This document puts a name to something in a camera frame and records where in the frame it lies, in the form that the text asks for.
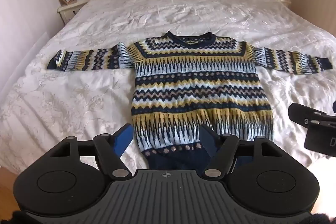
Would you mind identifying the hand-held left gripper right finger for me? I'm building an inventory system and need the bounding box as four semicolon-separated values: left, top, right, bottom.
199;124;285;179

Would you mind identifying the white bed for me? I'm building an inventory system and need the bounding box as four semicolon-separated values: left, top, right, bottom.
0;0;336;174

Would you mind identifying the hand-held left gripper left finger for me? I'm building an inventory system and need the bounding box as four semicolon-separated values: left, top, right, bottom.
49;123;134;180

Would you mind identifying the patterned knit sweater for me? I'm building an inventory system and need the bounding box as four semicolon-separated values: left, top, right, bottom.
47;31;334;170

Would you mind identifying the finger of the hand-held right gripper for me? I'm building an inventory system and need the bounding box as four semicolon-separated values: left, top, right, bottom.
288;103;329;127

